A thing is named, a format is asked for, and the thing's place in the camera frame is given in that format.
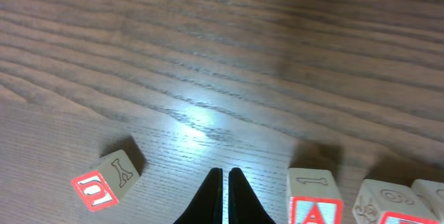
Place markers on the red letter U block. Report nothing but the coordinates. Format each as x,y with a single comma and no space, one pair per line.
107,181

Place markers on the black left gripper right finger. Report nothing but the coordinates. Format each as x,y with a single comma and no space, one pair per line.
244,206

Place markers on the blue number 2 block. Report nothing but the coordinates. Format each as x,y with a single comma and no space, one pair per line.
431,193

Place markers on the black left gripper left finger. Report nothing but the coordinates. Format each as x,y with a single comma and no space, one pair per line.
206,207

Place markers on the red letter A block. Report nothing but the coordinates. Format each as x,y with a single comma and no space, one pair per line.
313,197

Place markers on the red letter I block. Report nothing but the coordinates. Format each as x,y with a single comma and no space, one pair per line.
380,202

